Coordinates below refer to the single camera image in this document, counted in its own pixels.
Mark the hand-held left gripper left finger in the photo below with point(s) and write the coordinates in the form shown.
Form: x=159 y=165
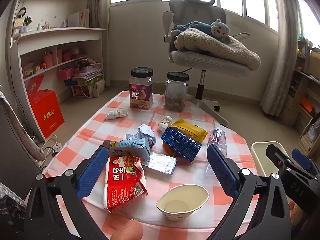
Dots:
x=92 y=172

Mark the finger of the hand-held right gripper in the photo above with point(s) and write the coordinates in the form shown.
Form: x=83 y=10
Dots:
x=301 y=158
x=277 y=157

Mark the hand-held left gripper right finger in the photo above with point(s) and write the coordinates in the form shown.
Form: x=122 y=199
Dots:
x=220 y=170

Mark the white trash bin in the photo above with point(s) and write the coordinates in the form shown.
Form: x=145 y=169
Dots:
x=260 y=155

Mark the crushed clear plastic bottle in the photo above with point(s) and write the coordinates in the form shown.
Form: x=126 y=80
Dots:
x=217 y=140

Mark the red snack bag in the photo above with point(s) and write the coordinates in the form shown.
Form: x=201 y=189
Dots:
x=125 y=185

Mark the light blue milk carton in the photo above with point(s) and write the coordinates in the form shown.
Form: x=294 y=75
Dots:
x=130 y=148

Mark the dark blue box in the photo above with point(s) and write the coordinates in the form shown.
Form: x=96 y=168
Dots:
x=180 y=142

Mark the yellow packet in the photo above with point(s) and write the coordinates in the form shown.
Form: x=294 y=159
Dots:
x=192 y=130

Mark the orange fruit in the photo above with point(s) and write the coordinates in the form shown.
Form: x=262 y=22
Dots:
x=168 y=152

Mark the blue white box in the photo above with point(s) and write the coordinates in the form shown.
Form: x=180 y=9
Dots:
x=162 y=165

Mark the long white tissue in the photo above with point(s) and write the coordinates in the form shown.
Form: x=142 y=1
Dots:
x=115 y=114

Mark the grey paper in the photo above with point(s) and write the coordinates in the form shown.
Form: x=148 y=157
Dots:
x=145 y=133

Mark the small white tissue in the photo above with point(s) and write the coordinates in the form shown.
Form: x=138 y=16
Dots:
x=165 y=123

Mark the person's right hand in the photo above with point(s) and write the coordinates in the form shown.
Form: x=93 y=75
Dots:
x=297 y=213

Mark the person's left hand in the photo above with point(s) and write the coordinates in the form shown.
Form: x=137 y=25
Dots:
x=131 y=231

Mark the silver grey bag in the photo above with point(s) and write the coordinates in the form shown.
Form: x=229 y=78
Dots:
x=312 y=131

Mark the white power strip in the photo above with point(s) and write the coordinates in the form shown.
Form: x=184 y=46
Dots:
x=57 y=147

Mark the orange box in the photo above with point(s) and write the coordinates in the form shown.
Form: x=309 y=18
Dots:
x=307 y=105

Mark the orange white checkered tablecloth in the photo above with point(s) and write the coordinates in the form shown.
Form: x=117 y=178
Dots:
x=160 y=177

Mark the wooden desk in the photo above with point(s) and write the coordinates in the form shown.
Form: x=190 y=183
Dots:
x=297 y=97

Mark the red gift box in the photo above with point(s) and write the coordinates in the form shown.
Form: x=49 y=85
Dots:
x=47 y=112

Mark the grey striped cloth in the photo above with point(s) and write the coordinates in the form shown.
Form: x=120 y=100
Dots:
x=20 y=130

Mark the dark plaid cloth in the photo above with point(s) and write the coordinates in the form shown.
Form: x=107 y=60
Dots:
x=10 y=205

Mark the clear plastic nut jar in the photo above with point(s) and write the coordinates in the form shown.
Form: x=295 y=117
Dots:
x=175 y=92

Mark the purple label nut jar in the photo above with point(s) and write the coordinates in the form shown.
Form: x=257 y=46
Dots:
x=140 y=95

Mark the pile of papers and bags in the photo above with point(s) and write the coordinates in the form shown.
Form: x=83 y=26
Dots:
x=86 y=77

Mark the pink basket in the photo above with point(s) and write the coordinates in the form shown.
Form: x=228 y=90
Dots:
x=65 y=73

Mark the beige curtain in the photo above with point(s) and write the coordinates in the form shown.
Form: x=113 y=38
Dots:
x=98 y=5
x=280 y=55

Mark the flat red box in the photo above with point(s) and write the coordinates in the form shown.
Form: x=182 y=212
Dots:
x=33 y=85

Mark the grey office chair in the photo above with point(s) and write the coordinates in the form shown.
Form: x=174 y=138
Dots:
x=200 y=62

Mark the beige fleece blanket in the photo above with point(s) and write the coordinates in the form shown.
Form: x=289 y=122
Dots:
x=225 y=50

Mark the pink pen holder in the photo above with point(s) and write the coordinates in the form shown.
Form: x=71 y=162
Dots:
x=48 y=60

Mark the narrow window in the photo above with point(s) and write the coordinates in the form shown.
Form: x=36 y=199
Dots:
x=310 y=20

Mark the blue monkey plush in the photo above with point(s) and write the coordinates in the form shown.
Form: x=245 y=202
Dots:
x=217 y=30

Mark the white bookshelf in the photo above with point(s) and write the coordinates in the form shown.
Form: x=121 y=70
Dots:
x=62 y=33

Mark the small potted plant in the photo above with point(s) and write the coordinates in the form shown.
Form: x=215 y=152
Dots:
x=28 y=21

